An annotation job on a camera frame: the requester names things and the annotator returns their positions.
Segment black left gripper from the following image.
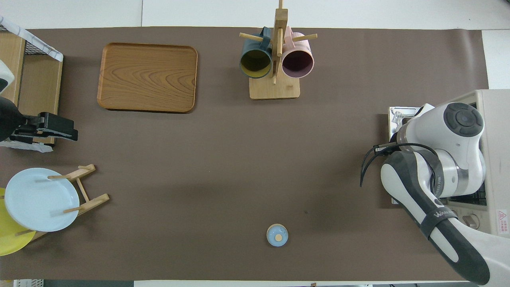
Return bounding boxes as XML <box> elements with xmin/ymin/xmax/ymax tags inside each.
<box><xmin>0</xmin><ymin>98</ymin><xmax>78</xmax><ymax>143</ymax></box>

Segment beige toaster oven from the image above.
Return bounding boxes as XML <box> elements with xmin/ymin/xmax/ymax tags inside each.
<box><xmin>388</xmin><ymin>89</ymin><xmax>510</xmax><ymax>240</ymax></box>

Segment white crumpled paper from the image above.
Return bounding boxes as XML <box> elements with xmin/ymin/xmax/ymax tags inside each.
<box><xmin>0</xmin><ymin>140</ymin><xmax>54</xmax><ymax>153</ymax></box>

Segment light blue plate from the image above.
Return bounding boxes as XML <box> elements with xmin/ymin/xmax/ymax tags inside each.
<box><xmin>4</xmin><ymin>167</ymin><xmax>80</xmax><ymax>232</ymax></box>

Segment wooden plate rack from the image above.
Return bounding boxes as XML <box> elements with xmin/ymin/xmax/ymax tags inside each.
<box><xmin>15</xmin><ymin>164</ymin><xmax>110</xmax><ymax>242</ymax></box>

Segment white checked cloth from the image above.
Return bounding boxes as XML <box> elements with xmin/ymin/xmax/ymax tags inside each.
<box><xmin>0</xmin><ymin>16</ymin><xmax>64</xmax><ymax>63</ymax></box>

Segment rectangular wooden tray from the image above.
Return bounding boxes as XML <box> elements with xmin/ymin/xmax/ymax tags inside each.
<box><xmin>97</xmin><ymin>43</ymin><xmax>198</xmax><ymax>114</ymax></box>

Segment yellow plate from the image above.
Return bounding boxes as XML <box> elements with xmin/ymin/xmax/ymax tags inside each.
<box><xmin>0</xmin><ymin>187</ymin><xmax>36</xmax><ymax>257</ymax></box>

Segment brown paper table mat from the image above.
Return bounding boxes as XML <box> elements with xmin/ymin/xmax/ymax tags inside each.
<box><xmin>0</xmin><ymin>26</ymin><xmax>490</xmax><ymax>282</ymax></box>

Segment dark blue mug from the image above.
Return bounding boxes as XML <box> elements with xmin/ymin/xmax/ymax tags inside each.
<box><xmin>239</xmin><ymin>27</ymin><xmax>273</xmax><ymax>79</ymax></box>

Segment wooden mug tree stand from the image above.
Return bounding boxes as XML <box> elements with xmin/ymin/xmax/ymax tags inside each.
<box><xmin>239</xmin><ymin>0</ymin><xmax>318</xmax><ymax>100</ymax></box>

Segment blue jar with cork knob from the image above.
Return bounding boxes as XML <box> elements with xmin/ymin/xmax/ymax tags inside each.
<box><xmin>266</xmin><ymin>224</ymin><xmax>289</xmax><ymax>248</ymax></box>

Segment pink mug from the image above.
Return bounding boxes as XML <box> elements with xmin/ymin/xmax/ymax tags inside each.
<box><xmin>281</xmin><ymin>26</ymin><xmax>315</xmax><ymax>79</ymax></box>

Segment wooden shelf with wire frame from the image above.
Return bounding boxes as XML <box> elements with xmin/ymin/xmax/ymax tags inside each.
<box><xmin>0</xmin><ymin>24</ymin><xmax>63</xmax><ymax>145</ymax></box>

